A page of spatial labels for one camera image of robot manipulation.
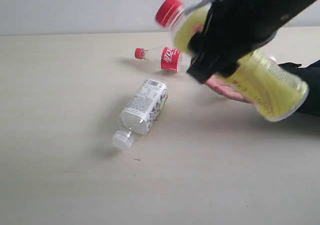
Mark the yellow label bottle red cap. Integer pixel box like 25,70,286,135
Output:
155,0,309,122

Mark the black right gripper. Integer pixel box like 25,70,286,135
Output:
186,0,317,84

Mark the clear cola bottle red label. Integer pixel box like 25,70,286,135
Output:
134,46,190,73

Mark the clear bottle white printed label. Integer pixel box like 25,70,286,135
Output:
111,77,168,150

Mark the person's open bare hand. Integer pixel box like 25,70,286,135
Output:
204,75,253,104

